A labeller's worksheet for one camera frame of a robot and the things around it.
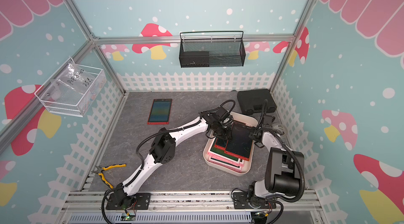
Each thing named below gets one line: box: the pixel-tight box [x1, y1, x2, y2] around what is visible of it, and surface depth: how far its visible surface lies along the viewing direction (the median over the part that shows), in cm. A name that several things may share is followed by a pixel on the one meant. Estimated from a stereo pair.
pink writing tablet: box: [206, 137, 245, 167], surface depth 89 cm
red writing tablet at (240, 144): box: [224, 120, 254, 161], surface depth 92 cm
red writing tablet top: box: [147, 98, 173, 125], surface depth 111 cm
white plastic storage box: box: [203, 111, 259, 177], surface depth 91 cm
